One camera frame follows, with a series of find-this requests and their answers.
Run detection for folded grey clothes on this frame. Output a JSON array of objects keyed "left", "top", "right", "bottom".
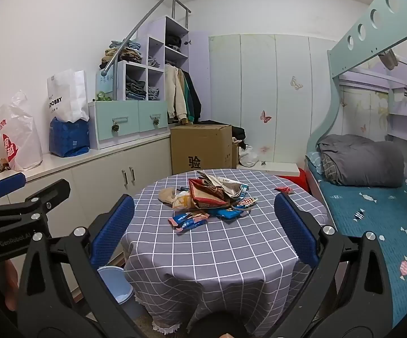
[{"left": 125, "top": 81, "right": 147, "bottom": 101}]

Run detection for teal candy print bed sheet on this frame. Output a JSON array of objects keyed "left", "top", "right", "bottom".
[{"left": 306, "top": 151, "right": 407, "bottom": 328}]

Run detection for light blue plastic bin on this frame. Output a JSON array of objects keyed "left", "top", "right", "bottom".
[{"left": 97, "top": 266, "right": 144, "bottom": 319}]

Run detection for pile of folded clothes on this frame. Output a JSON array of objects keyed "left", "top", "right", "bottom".
[{"left": 99, "top": 39, "right": 143, "bottom": 70}]

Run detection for white paper bag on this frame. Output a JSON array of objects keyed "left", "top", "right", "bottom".
[{"left": 47, "top": 69, "right": 89, "bottom": 123}]

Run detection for large cardboard box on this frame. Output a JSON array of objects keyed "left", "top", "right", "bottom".
[{"left": 170, "top": 124, "right": 233, "bottom": 176}]

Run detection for person's left hand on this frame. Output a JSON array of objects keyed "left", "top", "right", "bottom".
[{"left": 0, "top": 259, "right": 20, "bottom": 311}]

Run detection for white plastic bag red print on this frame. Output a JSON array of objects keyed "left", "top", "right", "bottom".
[{"left": 0, "top": 90, "right": 43, "bottom": 172}]

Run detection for red storage box white lid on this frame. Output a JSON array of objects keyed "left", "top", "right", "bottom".
[{"left": 256, "top": 161, "right": 310, "bottom": 195}]

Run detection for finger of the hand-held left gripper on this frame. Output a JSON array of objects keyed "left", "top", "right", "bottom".
[
  {"left": 0, "top": 179, "right": 71, "bottom": 219},
  {"left": 0, "top": 172, "right": 27, "bottom": 212}
]

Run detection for green hanging garment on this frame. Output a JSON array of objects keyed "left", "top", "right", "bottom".
[{"left": 180, "top": 70, "right": 194, "bottom": 121}]

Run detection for grey quilt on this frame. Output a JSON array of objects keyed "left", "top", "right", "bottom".
[{"left": 317, "top": 134, "right": 406, "bottom": 188}]

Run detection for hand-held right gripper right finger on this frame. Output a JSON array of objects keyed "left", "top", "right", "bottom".
[{"left": 273, "top": 192, "right": 396, "bottom": 338}]

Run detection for large teal drawer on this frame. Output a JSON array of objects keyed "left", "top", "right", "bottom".
[{"left": 94, "top": 101, "right": 140, "bottom": 144}]

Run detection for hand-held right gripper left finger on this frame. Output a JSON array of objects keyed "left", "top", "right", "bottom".
[{"left": 15, "top": 194, "right": 148, "bottom": 338}]

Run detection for white wardrobe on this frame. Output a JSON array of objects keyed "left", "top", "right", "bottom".
[{"left": 209, "top": 33, "right": 335, "bottom": 170}]

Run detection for low white cabinet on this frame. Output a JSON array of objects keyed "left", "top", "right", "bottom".
[{"left": 0, "top": 130, "right": 172, "bottom": 264}]

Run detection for white grey torn paper packaging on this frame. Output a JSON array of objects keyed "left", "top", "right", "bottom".
[{"left": 196, "top": 171, "right": 250, "bottom": 201}]

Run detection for teal bunk bed frame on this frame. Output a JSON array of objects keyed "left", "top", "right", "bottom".
[{"left": 304, "top": 0, "right": 407, "bottom": 328}]

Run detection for blue bag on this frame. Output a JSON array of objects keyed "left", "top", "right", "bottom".
[{"left": 49, "top": 117, "right": 90, "bottom": 158}]

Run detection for blue pink snack wrapper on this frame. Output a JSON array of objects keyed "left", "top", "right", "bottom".
[{"left": 168, "top": 211, "right": 210, "bottom": 234}]

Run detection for grey metal handrail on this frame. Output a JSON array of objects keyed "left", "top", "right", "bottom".
[{"left": 105, "top": 0, "right": 192, "bottom": 73}]

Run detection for black hanging garment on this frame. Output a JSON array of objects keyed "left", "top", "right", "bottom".
[{"left": 186, "top": 71, "right": 203, "bottom": 121}]

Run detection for yellow white wrapper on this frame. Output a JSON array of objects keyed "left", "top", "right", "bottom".
[{"left": 172, "top": 191, "right": 195, "bottom": 212}]

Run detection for brown paper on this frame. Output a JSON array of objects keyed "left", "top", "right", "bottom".
[{"left": 158, "top": 187, "right": 190, "bottom": 205}]

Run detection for blue plaid pillow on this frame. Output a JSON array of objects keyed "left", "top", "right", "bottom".
[{"left": 306, "top": 151, "right": 323, "bottom": 175}]

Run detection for purple white stair shelf unit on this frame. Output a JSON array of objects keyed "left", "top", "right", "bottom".
[{"left": 88, "top": 16, "right": 190, "bottom": 150}]

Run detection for crumpled white plastic bag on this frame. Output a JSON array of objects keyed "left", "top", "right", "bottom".
[{"left": 239, "top": 145, "right": 260, "bottom": 168}]

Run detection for small teal drawer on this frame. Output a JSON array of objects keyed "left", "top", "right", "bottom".
[{"left": 138, "top": 101, "right": 169, "bottom": 133}]

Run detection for folded black clothes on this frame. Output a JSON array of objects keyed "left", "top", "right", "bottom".
[{"left": 165, "top": 33, "right": 183, "bottom": 52}]

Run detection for red torn packaging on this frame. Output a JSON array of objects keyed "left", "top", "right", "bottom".
[{"left": 188, "top": 178, "right": 237, "bottom": 209}]

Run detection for round table with checked cloth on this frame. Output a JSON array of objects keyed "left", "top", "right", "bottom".
[{"left": 121, "top": 168, "right": 334, "bottom": 335}]

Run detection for cream hanging jacket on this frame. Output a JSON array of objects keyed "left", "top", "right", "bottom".
[{"left": 164, "top": 64, "right": 187, "bottom": 121}]

